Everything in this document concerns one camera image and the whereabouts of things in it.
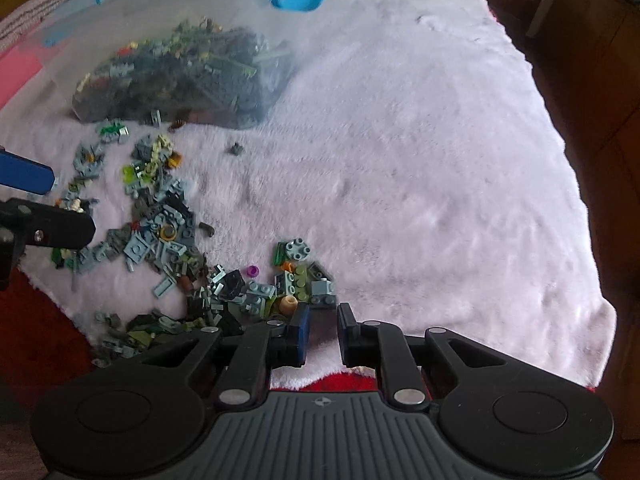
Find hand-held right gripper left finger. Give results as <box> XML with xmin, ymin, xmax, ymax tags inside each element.
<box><xmin>135</xmin><ymin>304</ymin><xmax>312</xmax><ymax>407</ymax></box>

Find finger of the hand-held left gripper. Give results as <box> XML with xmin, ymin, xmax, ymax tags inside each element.
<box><xmin>0</xmin><ymin>198</ymin><xmax>97</xmax><ymax>251</ymax></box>
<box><xmin>0</xmin><ymin>152</ymin><xmax>55</xmax><ymax>196</ymax></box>

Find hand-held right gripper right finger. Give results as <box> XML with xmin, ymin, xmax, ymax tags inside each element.
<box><xmin>336</xmin><ymin>302</ymin><xmax>506</xmax><ymax>409</ymax></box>

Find toy brick pieces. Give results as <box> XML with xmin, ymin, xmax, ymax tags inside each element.
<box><xmin>50</xmin><ymin>119</ymin><xmax>337</xmax><ymax>368</ymax></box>

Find heap of dark toy bricks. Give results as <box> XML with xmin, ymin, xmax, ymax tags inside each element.
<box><xmin>72</xmin><ymin>19</ymin><xmax>293</xmax><ymax>128</ymax></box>

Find red patterned bed sheet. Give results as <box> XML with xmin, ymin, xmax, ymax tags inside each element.
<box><xmin>0</xmin><ymin>265</ymin><xmax>376</xmax><ymax>411</ymax></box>

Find pink cardboard box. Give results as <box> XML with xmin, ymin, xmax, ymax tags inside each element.
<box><xmin>0</xmin><ymin>40</ymin><xmax>51</xmax><ymax>111</ymax></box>

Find white fluffy blanket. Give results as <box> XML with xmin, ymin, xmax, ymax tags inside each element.
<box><xmin>0</xmin><ymin>0</ymin><xmax>616</xmax><ymax>392</ymax></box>

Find brown wooden cabinet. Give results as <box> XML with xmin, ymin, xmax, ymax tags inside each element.
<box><xmin>530</xmin><ymin>0</ymin><xmax>640</xmax><ymax>241</ymax></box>

